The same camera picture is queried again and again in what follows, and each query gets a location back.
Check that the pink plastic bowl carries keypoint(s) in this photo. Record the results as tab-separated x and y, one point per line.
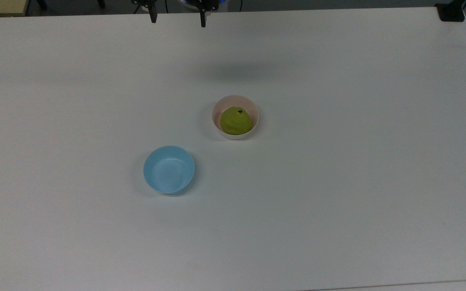
235	117

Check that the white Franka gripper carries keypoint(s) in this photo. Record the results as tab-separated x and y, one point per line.
210	3

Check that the black chair leg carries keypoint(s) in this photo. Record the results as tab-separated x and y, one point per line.
42	4
101	3

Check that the black table clamp mount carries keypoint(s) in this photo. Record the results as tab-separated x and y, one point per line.
451	13

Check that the light blue plastic bowl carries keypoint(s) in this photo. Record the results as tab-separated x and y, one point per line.
168	169

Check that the green pear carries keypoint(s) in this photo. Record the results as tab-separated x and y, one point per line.
236	121

